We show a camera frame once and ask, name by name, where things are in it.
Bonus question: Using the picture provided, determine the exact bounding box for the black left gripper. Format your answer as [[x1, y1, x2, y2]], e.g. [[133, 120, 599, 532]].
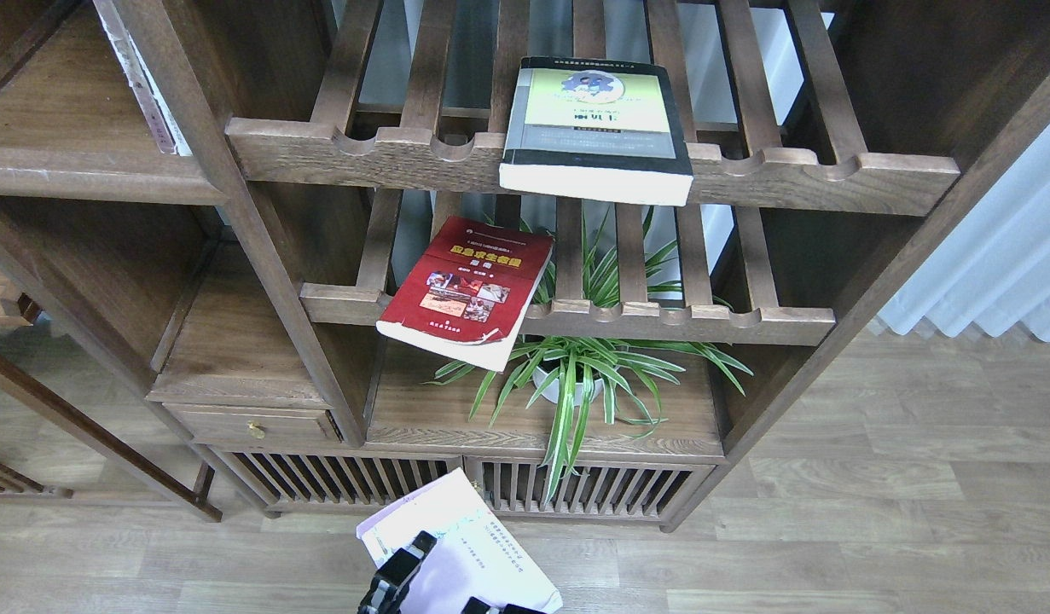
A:
[[357, 531, 438, 613]]

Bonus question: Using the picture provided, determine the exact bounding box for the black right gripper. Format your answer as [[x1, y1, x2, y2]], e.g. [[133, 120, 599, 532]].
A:
[[460, 597, 544, 614]]

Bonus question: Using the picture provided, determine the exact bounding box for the white lavender book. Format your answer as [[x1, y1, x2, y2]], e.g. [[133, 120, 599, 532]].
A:
[[356, 469, 563, 613]]

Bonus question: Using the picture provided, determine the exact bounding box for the red cover book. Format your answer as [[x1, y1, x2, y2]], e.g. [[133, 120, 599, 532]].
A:
[[375, 215, 554, 372]]

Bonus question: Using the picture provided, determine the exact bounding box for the brass drawer knob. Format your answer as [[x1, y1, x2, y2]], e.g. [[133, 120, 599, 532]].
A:
[[247, 420, 266, 440]]

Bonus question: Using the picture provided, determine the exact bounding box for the white plant pot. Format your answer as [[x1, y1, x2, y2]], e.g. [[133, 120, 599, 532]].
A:
[[531, 365, 604, 407]]

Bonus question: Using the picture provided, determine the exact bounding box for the green spider plant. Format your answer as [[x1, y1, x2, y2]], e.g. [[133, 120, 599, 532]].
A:
[[424, 205, 754, 506]]

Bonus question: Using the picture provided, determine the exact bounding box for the dark wooden bookshelf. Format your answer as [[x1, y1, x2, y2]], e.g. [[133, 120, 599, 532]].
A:
[[0, 1, 1050, 531]]

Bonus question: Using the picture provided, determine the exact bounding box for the black and yellow book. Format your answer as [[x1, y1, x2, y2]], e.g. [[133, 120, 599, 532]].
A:
[[500, 57, 693, 206]]

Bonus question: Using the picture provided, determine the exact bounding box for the worn upright book spine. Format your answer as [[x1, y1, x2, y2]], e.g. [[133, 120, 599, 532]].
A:
[[93, 1, 192, 156]]

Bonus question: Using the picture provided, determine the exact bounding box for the white curtain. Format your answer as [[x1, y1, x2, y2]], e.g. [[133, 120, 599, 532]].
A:
[[877, 125, 1050, 342]]

